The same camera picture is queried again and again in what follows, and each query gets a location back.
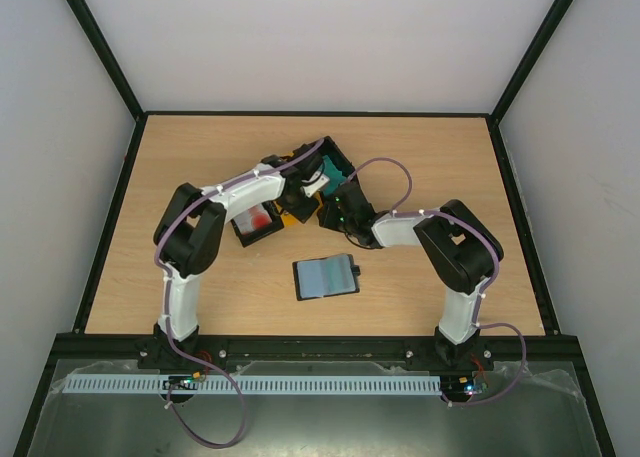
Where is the black leather card holder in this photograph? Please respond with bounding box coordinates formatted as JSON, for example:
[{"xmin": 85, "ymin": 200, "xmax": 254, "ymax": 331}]
[{"xmin": 292, "ymin": 253, "xmax": 361, "ymax": 302}]

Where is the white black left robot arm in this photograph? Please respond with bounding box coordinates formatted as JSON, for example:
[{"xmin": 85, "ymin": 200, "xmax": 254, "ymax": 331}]
[{"xmin": 153, "ymin": 139, "xmax": 324, "ymax": 367}]

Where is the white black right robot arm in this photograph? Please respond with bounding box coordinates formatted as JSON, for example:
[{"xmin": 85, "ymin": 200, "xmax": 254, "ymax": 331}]
[{"xmin": 318, "ymin": 182, "xmax": 504, "ymax": 369}]

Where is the yellow card bin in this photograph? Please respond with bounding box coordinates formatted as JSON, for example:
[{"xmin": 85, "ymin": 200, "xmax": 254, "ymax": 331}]
[{"xmin": 274, "ymin": 190, "xmax": 306, "ymax": 227}]

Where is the black card bin left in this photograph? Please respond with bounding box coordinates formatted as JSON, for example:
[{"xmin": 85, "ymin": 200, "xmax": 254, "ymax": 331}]
[{"xmin": 231, "ymin": 202, "xmax": 284, "ymax": 248}]

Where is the black card bin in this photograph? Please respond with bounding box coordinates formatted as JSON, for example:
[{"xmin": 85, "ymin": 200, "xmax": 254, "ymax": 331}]
[
  {"xmin": 319, "ymin": 136, "xmax": 355, "ymax": 183},
  {"xmin": 231, "ymin": 202, "xmax": 284, "ymax": 248}
]

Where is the teal card stack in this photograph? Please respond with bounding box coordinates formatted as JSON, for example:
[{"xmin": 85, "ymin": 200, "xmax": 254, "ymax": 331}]
[{"xmin": 321, "ymin": 156, "xmax": 347, "ymax": 197}]

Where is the black card bin right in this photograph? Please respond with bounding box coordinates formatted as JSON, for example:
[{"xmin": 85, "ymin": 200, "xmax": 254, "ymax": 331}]
[{"xmin": 319, "ymin": 136, "xmax": 355, "ymax": 183}]

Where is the white red card stack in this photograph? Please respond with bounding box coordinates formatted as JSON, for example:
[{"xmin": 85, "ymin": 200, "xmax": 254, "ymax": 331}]
[{"xmin": 233, "ymin": 204, "xmax": 272, "ymax": 236}]

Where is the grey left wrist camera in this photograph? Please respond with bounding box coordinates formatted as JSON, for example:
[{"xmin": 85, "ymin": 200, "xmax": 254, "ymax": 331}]
[{"xmin": 301, "ymin": 171, "xmax": 330, "ymax": 197}]

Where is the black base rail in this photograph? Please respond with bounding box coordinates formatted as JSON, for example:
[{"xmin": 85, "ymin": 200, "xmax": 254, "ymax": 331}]
[{"xmin": 137, "ymin": 334, "xmax": 584, "ymax": 373}]

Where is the black enclosure frame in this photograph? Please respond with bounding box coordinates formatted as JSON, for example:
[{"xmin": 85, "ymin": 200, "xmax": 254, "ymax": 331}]
[{"xmin": 9, "ymin": 0, "xmax": 617, "ymax": 457}]

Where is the white slotted cable duct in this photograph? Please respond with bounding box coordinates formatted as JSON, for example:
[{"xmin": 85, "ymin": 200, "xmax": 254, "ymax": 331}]
[{"xmin": 62, "ymin": 374, "xmax": 441, "ymax": 396}]

